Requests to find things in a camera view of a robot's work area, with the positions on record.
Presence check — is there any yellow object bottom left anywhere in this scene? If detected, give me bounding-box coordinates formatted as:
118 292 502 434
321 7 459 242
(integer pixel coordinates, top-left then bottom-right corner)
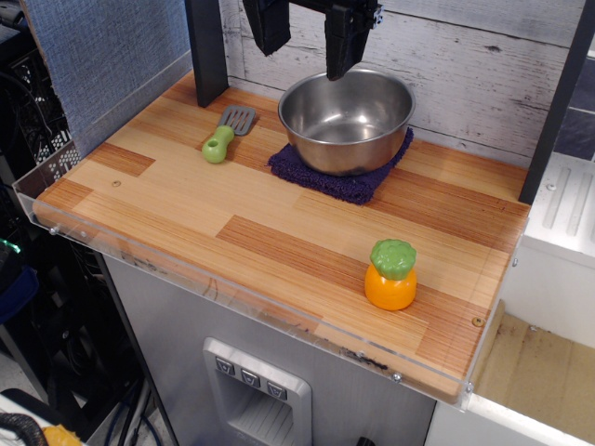
42 425 83 446

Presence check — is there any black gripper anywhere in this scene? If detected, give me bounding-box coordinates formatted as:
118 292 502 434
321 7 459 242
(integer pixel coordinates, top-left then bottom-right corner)
243 0 384 81

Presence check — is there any dark right upright post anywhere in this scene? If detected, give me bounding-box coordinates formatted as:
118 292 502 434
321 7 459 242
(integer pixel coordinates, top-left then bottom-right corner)
518 0 594 204

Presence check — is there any dark upright post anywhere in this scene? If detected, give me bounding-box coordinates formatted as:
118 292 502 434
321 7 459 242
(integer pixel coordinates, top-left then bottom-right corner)
184 0 229 108
518 0 594 204

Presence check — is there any clear acrylic edge guard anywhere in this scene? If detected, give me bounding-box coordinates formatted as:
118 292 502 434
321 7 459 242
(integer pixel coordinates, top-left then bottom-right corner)
14 138 528 404

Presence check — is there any orange bottle with green cap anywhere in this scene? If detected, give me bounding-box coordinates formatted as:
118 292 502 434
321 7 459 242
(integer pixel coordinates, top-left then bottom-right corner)
364 239 417 311

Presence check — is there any black plastic crate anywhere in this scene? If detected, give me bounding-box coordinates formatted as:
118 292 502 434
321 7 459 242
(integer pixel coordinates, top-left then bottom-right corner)
1 49 72 164

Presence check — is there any grey toy fridge cabinet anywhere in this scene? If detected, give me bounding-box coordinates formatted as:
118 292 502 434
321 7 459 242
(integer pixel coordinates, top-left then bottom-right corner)
107 259 435 445

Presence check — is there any purple cloth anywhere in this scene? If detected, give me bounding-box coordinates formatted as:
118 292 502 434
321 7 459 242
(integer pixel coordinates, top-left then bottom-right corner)
268 127 414 205

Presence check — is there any stainless steel pot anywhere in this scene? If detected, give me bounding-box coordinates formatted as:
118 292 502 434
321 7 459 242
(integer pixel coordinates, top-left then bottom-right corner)
278 69 417 177

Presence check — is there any black braided cable sleeve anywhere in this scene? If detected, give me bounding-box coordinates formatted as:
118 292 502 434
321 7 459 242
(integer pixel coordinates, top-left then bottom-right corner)
0 412 50 446

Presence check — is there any blue cable on floor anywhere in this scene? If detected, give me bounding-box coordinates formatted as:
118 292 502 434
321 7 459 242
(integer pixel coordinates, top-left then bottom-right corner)
104 380 162 446

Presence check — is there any green handled grey spatula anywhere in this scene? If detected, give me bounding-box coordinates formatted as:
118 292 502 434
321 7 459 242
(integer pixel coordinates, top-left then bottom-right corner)
202 105 256 164

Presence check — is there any silver dispenser panel with buttons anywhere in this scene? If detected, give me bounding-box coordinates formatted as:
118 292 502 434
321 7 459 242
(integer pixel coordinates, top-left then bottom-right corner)
203 337 313 445

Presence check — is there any dark left upright post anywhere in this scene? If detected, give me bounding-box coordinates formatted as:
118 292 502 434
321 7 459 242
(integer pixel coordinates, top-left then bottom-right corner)
184 0 229 108

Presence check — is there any white toy sink unit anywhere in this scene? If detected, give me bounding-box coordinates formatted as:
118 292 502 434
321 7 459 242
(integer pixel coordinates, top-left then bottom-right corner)
427 153 594 445

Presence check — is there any blue fabric panel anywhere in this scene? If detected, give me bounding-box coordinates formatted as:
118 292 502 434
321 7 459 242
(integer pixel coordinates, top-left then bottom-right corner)
21 0 192 156

